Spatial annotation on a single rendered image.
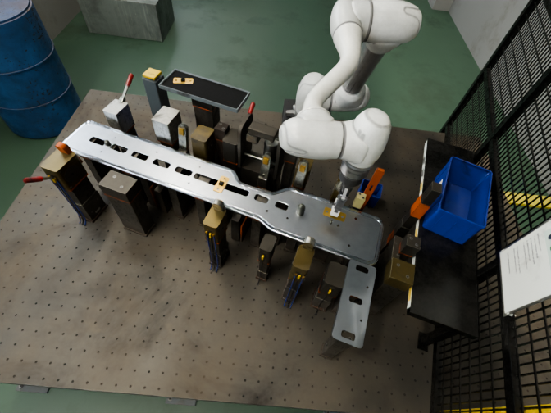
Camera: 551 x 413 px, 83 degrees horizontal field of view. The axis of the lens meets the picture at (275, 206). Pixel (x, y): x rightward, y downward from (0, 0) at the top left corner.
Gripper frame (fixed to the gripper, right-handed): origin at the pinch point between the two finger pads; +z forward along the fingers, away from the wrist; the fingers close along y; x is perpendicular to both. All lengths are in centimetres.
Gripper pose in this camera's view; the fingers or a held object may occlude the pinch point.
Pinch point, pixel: (336, 207)
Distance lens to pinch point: 115.2
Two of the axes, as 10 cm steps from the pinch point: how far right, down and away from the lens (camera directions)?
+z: -0.9, 5.7, 8.2
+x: 9.4, 3.3, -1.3
